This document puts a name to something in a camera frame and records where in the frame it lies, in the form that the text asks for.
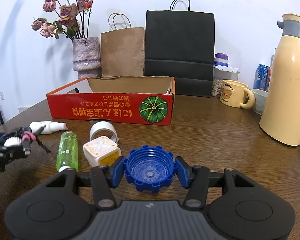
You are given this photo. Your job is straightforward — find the white spray bottle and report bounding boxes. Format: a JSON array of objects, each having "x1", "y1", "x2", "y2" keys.
[{"x1": 30, "y1": 121, "x2": 68, "y2": 134}]

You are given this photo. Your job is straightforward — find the black paper bag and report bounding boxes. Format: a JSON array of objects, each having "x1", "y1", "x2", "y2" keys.
[{"x1": 144, "y1": 0, "x2": 215, "y2": 97}]

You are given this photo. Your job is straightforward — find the white tape roll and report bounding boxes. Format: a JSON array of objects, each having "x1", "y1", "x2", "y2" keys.
[{"x1": 89, "y1": 121, "x2": 119, "y2": 143}]

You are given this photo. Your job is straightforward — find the cream thermos jug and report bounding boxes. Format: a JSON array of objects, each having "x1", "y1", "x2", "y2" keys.
[{"x1": 259, "y1": 14, "x2": 300, "y2": 146}]

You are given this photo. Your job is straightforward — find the purple lid container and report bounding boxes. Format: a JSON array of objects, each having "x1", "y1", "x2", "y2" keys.
[{"x1": 213, "y1": 53, "x2": 229, "y2": 67}]

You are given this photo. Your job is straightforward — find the blue soda can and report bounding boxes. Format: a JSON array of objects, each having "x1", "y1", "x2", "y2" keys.
[{"x1": 253, "y1": 64, "x2": 271, "y2": 92}]

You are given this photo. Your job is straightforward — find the braided black white cable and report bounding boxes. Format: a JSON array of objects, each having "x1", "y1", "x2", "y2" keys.
[{"x1": 0, "y1": 126, "x2": 51, "y2": 156}]

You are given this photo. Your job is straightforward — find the white cube charger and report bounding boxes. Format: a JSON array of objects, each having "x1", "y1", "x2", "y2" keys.
[{"x1": 83, "y1": 136, "x2": 121, "y2": 167}]

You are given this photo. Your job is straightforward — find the brown paper bag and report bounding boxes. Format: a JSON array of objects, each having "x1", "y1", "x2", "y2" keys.
[{"x1": 101, "y1": 12, "x2": 145, "y2": 77}]

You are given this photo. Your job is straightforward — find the dried pink roses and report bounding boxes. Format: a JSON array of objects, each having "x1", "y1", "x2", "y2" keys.
[{"x1": 31, "y1": 0, "x2": 93, "y2": 41}]

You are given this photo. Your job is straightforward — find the green spray bottle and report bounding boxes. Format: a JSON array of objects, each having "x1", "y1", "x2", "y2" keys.
[{"x1": 56, "y1": 131, "x2": 78, "y2": 172}]

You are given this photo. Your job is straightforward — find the clear jar white lid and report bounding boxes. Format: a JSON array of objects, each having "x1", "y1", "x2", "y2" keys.
[{"x1": 211, "y1": 65, "x2": 240, "y2": 97}]

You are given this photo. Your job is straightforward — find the purple textured vase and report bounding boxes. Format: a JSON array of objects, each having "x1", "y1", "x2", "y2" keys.
[{"x1": 72, "y1": 37, "x2": 101, "y2": 79}]

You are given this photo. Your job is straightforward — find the blue ridged bottle cap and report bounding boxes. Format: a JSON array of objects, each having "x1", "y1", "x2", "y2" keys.
[{"x1": 123, "y1": 145, "x2": 177, "y2": 193}]

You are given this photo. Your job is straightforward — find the pale green bowl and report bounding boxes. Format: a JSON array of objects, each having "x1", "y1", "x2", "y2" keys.
[{"x1": 252, "y1": 89, "x2": 268, "y2": 115}]

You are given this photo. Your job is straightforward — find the yellow bear mug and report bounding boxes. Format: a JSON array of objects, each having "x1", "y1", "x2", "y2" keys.
[{"x1": 220, "y1": 80, "x2": 255, "y2": 109}]

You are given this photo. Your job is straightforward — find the red cardboard pumpkin box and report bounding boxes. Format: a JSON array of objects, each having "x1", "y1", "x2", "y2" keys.
[{"x1": 46, "y1": 76, "x2": 175, "y2": 126}]

